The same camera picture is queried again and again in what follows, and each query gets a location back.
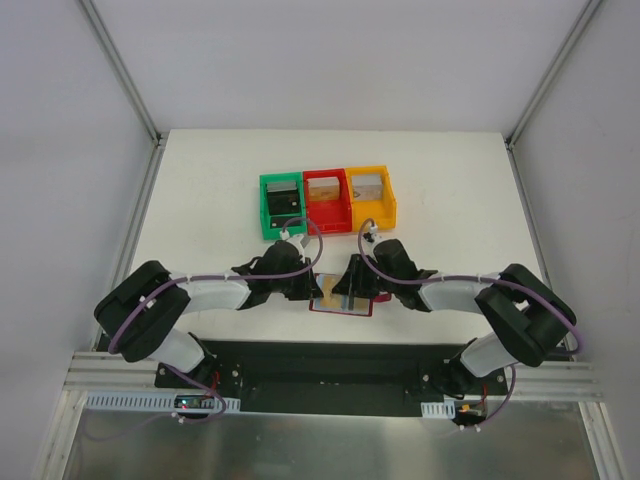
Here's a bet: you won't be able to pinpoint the red leather card holder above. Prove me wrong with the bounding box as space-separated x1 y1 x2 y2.
309 273 392 317

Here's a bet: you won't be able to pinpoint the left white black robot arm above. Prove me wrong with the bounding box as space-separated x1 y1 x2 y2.
94 236 322 389

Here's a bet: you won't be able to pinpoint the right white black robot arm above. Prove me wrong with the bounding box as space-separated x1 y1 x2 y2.
332 235 577 398

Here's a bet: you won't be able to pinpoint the black cards in green bin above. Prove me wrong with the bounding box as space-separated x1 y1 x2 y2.
266 181 301 216

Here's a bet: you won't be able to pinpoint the cards in yellow bin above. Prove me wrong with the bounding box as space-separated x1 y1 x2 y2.
351 173 383 202

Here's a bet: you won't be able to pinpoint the wooden cards in red bin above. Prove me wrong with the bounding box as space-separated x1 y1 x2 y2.
306 177 340 202

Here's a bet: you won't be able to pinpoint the green plastic bin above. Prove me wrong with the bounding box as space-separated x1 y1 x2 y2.
259 172 307 241

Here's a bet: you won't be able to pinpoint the yellow plastic bin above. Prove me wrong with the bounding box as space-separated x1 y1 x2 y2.
345 165 397 233

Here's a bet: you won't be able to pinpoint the red plastic bin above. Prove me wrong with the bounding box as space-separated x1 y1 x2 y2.
302 168 352 234

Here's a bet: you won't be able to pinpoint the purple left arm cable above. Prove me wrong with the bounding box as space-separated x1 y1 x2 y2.
107 217 324 354

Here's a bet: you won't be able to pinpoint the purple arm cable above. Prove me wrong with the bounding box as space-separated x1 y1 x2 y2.
358 218 586 356
107 217 324 354

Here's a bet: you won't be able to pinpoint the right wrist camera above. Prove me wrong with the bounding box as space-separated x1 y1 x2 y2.
363 222 384 247

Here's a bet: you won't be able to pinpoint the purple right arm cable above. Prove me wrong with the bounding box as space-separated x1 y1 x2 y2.
358 218 586 356

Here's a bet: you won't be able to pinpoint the right white cable duct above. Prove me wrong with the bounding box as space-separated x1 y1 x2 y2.
420 399 456 420

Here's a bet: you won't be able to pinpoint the white cable duct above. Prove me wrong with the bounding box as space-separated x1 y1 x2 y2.
420 399 456 420
85 392 241 414

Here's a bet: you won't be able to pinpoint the aluminium frame rail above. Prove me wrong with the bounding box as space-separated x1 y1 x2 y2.
63 352 604 402

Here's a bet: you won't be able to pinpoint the left white cable duct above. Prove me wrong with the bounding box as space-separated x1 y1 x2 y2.
85 392 241 414

